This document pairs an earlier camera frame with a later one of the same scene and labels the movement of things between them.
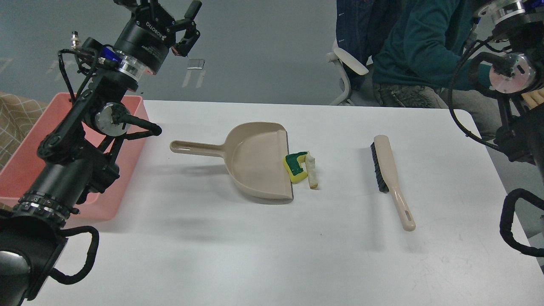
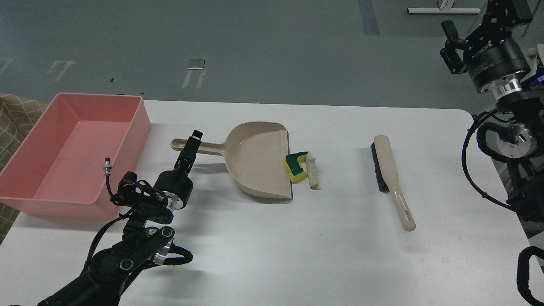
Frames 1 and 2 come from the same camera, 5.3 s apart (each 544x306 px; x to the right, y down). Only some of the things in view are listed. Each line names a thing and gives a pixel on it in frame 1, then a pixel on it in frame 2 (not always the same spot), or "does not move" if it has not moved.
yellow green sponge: [292, 162] does not move
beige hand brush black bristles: [386, 180] does not move
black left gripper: [145, 41] → [177, 183]
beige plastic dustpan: [255, 151] does not move
